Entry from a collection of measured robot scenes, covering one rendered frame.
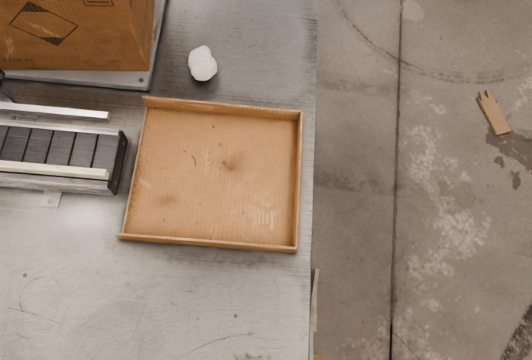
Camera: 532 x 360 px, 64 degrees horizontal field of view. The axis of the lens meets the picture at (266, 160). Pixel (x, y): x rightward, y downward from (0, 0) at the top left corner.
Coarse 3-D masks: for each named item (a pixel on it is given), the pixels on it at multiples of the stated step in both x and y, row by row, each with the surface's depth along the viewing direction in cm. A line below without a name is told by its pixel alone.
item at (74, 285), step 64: (192, 0) 92; (256, 0) 93; (256, 64) 87; (128, 128) 80; (0, 192) 74; (64, 192) 75; (128, 192) 76; (0, 256) 70; (64, 256) 71; (128, 256) 72; (192, 256) 72; (256, 256) 73; (0, 320) 67; (64, 320) 68; (128, 320) 68; (192, 320) 69; (256, 320) 69
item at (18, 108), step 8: (0, 104) 66; (8, 104) 66; (16, 104) 66; (24, 104) 66; (8, 112) 67; (16, 112) 67; (24, 112) 66; (32, 112) 66; (40, 112) 66; (48, 112) 66; (56, 112) 66; (64, 112) 66; (72, 112) 66; (80, 112) 66; (88, 112) 66; (96, 112) 67; (104, 112) 67; (96, 120) 67; (104, 120) 67
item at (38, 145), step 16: (0, 128) 73; (16, 128) 73; (32, 128) 74; (0, 144) 72; (16, 144) 72; (32, 144) 73; (48, 144) 73; (64, 144) 73; (80, 144) 73; (96, 144) 74; (112, 144) 74; (0, 160) 71; (16, 160) 71; (32, 160) 72; (48, 160) 72; (64, 160) 72; (80, 160) 72; (96, 160) 72; (112, 160) 72; (64, 176) 71
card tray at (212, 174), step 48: (144, 96) 78; (144, 144) 79; (192, 144) 79; (240, 144) 80; (288, 144) 81; (144, 192) 76; (192, 192) 76; (240, 192) 77; (288, 192) 77; (144, 240) 72; (192, 240) 70; (240, 240) 74; (288, 240) 74
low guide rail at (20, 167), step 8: (0, 168) 68; (8, 168) 67; (16, 168) 67; (24, 168) 67; (32, 168) 67; (40, 168) 68; (48, 168) 68; (56, 168) 68; (64, 168) 68; (72, 168) 68; (80, 168) 68; (88, 168) 68; (80, 176) 69; (88, 176) 69; (96, 176) 68; (104, 176) 68
